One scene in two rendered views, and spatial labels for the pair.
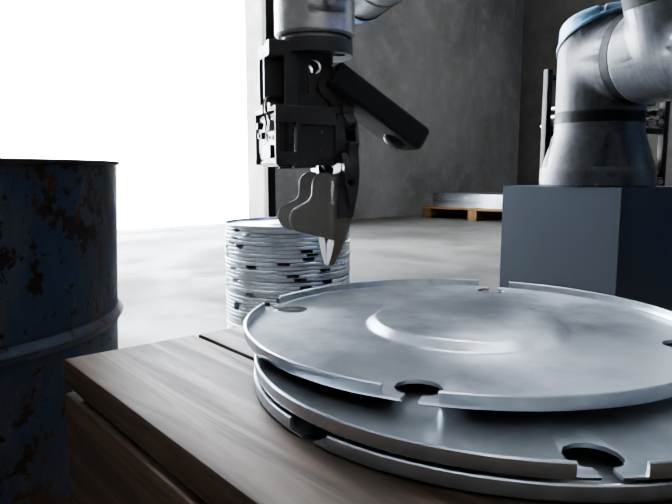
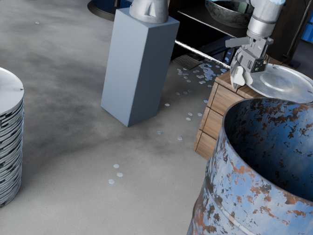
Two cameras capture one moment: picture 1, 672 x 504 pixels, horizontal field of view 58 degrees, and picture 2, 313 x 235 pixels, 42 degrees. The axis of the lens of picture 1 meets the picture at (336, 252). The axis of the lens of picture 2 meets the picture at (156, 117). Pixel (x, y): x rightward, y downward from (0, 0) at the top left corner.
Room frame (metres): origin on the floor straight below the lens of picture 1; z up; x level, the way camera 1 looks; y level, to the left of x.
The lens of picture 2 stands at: (1.21, 1.12, 1.00)
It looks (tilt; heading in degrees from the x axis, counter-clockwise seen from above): 33 degrees down; 252
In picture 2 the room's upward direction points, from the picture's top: 14 degrees clockwise
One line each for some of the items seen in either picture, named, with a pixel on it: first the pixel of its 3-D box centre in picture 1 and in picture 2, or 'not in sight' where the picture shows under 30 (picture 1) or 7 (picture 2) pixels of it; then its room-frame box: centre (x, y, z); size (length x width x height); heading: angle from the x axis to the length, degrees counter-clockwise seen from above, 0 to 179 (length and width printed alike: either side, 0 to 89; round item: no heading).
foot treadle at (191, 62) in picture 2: not in sight; (208, 54); (0.40, -0.76, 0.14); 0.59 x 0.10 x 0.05; 44
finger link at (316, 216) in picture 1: (318, 220); (245, 78); (0.58, 0.02, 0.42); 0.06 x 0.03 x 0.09; 112
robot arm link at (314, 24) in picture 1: (315, 20); (261, 26); (0.59, 0.02, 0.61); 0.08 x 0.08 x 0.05
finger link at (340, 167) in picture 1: (340, 172); not in sight; (0.58, 0.00, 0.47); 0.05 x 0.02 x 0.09; 22
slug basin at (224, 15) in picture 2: not in sight; (233, 10); (0.30, -0.85, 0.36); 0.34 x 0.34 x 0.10
